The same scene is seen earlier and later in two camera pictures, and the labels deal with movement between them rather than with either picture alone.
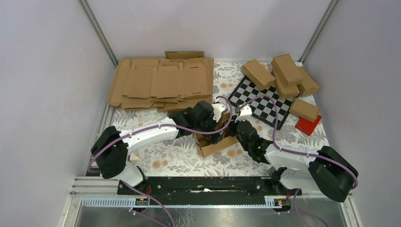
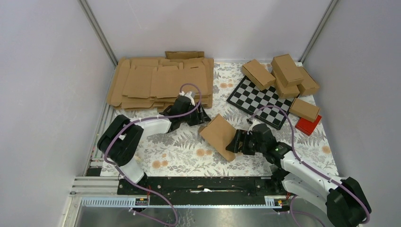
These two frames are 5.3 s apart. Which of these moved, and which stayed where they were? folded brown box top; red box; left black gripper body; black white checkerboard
Moved: left black gripper body
Stayed: red box; black white checkerboard; folded brown box top
